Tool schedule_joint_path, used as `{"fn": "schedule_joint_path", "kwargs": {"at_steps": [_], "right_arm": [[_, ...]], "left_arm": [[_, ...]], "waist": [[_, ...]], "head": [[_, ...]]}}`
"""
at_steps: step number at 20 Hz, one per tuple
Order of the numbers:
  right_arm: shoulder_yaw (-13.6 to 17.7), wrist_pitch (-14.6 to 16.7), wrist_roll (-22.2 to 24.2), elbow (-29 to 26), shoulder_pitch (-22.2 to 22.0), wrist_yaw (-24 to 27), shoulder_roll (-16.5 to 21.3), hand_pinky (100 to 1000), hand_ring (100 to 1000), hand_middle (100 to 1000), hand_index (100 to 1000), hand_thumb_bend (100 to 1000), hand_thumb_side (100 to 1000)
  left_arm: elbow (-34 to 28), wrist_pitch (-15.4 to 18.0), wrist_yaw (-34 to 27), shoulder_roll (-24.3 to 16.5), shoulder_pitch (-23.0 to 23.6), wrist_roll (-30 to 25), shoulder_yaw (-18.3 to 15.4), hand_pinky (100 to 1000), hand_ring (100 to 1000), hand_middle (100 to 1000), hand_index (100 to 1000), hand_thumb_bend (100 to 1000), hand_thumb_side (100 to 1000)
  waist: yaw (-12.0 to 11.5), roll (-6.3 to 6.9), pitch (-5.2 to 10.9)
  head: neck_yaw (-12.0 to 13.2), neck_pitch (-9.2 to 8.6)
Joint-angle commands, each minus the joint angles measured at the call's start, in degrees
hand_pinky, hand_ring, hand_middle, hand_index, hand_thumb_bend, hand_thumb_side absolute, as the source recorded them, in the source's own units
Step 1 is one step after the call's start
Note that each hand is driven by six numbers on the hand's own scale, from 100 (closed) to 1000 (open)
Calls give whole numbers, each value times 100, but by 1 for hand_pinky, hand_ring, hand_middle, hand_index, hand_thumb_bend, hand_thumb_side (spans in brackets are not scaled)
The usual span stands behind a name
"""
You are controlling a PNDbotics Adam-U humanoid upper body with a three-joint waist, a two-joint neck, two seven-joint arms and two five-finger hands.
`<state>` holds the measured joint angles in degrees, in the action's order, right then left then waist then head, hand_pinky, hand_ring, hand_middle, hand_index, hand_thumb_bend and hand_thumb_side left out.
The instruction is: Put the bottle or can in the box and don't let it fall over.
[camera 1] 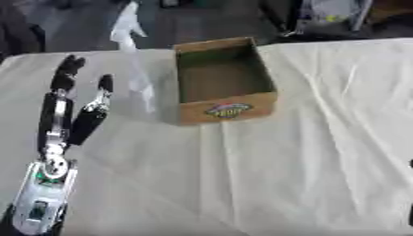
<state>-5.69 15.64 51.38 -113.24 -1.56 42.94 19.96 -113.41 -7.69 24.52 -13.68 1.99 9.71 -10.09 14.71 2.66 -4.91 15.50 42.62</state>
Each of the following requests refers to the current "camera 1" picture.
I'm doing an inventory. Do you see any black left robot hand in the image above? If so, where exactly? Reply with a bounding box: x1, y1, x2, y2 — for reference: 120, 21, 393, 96
35, 53, 116, 155

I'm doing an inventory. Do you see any clear plastic bottle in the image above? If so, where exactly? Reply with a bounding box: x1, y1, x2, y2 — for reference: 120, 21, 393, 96
108, 1, 159, 113

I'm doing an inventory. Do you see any tan cardboard box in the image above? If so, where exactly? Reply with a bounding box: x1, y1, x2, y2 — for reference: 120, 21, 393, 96
172, 36, 279, 126

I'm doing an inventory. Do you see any white and grey container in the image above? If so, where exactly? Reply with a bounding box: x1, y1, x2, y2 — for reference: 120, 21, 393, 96
298, 0, 374, 32

